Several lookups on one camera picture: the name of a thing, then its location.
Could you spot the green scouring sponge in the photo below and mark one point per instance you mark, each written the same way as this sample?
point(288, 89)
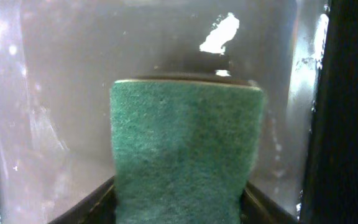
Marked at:
point(183, 150)

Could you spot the black plastic tray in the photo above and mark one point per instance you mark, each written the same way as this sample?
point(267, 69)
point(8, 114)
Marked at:
point(60, 59)

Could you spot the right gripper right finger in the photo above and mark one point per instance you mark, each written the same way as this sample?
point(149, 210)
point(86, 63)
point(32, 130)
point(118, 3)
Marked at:
point(257, 208)

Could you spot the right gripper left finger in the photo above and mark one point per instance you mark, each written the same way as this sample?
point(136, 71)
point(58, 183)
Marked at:
point(96, 208)

